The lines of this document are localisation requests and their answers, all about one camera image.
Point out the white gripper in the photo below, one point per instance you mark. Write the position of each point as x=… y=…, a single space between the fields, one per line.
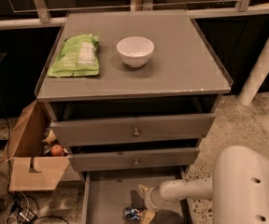
x=150 y=198

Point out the blue silver redbull can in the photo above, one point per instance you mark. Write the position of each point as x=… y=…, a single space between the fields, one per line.
x=132 y=214

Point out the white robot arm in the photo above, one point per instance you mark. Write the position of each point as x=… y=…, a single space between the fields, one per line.
x=239 y=189

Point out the grey bottom drawer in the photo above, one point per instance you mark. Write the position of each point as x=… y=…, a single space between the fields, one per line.
x=108 y=193

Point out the grey drawer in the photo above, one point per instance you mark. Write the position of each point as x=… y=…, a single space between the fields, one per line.
x=93 y=132
x=125 y=159
x=108 y=193

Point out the grey middle drawer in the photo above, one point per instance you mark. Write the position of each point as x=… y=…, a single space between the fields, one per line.
x=125 y=159

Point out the brass top drawer knob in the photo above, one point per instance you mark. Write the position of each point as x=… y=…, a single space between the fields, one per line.
x=136 y=133

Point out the grey top drawer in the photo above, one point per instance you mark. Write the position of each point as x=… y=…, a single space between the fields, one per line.
x=93 y=132

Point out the grey drawer cabinet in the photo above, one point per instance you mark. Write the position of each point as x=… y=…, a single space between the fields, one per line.
x=182 y=77

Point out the red apple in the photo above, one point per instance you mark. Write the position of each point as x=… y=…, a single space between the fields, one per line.
x=57 y=151

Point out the beige item in box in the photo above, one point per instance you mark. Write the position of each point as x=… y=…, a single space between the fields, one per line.
x=49 y=137

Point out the brown cardboard box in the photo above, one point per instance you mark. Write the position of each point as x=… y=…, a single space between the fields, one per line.
x=31 y=171

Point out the white ceramic bowl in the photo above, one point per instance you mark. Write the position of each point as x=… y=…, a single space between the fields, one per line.
x=135 y=51

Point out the green snack bag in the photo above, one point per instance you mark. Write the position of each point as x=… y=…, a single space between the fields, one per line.
x=77 y=57

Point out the metal railing frame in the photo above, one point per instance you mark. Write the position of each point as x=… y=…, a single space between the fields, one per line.
x=41 y=3

